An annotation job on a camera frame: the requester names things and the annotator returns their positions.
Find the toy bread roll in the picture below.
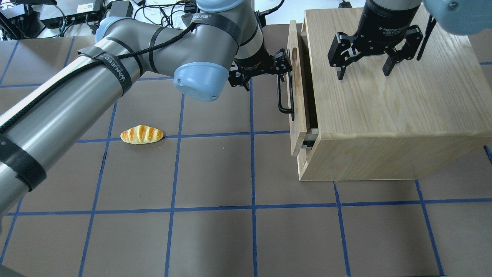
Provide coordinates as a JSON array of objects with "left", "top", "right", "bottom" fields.
[{"left": 120, "top": 125, "right": 165, "bottom": 144}]

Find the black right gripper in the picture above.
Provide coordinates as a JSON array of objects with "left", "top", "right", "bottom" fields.
[{"left": 327, "top": 4, "right": 423, "bottom": 80}]

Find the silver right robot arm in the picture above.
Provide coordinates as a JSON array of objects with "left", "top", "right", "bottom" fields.
[{"left": 327, "top": 0, "right": 492, "bottom": 80}]

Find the black metal drawer handle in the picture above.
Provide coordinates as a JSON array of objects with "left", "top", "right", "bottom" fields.
[{"left": 277, "top": 69, "right": 296, "bottom": 121}]

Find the wooden drawer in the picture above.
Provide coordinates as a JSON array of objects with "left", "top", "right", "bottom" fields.
[{"left": 288, "top": 20, "right": 319, "bottom": 157}]

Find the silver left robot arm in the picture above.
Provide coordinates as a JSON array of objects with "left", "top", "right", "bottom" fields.
[{"left": 0, "top": 0, "right": 291, "bottom": 217}]

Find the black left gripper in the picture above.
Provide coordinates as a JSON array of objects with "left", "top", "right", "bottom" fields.
[{"left": 228, "top": 43, "right": 292, "bottom": 92}]

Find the light wooden drawer cabinet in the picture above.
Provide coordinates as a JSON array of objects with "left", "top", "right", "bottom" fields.
[{"left": 297, "top": 8, "right": 492, "bottom": 181}]

